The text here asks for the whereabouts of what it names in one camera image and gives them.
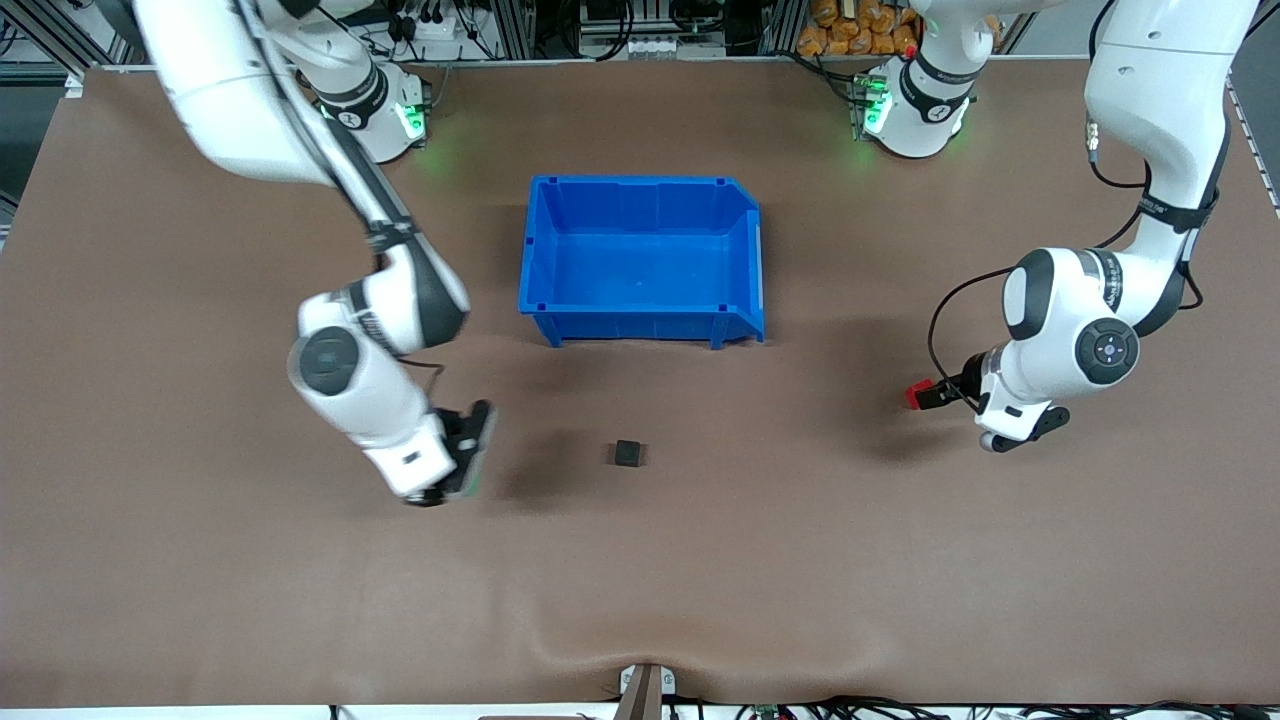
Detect blue plastic storage bin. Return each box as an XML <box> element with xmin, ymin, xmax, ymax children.
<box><xmin>517</xmin><ymin>176</ymin><xmax>766</xmax><ymax>350</ymax></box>

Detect brown table mat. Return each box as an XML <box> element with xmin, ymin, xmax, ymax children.
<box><xmin>0</xmin><ymin>55</ymin><xmax>1280</xmax><ymax>707</ymax></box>

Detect metal table edge clamp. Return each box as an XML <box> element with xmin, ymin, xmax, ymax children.
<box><xmin>617</xmin><ymin>663</ymin><xmax>677</xmax><ymax>720</ymax></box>

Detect orange snack bags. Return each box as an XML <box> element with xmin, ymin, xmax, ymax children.
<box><xmin>797</xmin><ymin>0</ymin><xmax>923</xmax><ymax>57</ymax></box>

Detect white power strip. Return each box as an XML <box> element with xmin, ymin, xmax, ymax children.
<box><xmin>395</xmin><ymin>10</ymin><xmax>483</xmax><ymax>43</ymax></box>

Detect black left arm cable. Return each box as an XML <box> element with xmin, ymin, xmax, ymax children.
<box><xmin>926</xmin><ymin>110</ymin><xmax>1206</xmax><ymax>413</ymax></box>

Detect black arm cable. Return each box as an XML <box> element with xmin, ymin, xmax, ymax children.
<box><xmin>395</xmin><ymin>358</ymin><xmax>446</xmax><ymax>401</ymax></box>
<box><xmin>926</xmin><ymin>110</ymin><xmax>1206</xmax><ymax>413</ymax></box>

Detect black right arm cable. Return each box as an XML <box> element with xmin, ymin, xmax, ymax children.
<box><xmin>395</xmin><ymin>358</ymin><xmax>446</xmax><ymax>401</ymax></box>

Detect black cable bundle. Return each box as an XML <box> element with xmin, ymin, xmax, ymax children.
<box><xmin>735</xmin><ymin>696</ymin><xmax>1280</xmax><ymax>720</ymax></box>

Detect aluminium table edge rail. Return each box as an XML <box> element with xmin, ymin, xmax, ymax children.
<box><xmin>1225</xmin><ymin>75</ymin><xmax>1280</xmax><ymax>219</ymax></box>

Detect aluminium frame post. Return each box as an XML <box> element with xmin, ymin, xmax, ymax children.
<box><xmin>498</xmin><ymin>0</ymin><xmax>538</xmax><ymax>59</ymax></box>
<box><xmin>760</xmin><ymin>0</ymin><xmax>804</xmax><ymax>57</ymax></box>

